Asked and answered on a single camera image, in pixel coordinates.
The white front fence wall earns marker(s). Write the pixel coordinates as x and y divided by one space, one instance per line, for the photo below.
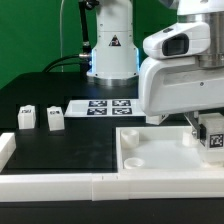
99 187

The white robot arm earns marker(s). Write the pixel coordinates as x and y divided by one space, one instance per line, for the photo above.
115 58

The white left fence wall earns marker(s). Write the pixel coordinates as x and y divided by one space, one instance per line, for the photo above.
7 147

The white marker base plate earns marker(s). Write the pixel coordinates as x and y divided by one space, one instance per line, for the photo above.
103 108

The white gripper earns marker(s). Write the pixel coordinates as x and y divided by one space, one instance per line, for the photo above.
171 80

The white square tabletop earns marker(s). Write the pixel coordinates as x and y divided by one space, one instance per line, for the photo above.
163 148

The white fence wall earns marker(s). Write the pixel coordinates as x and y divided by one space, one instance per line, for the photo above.
7 147
99 187

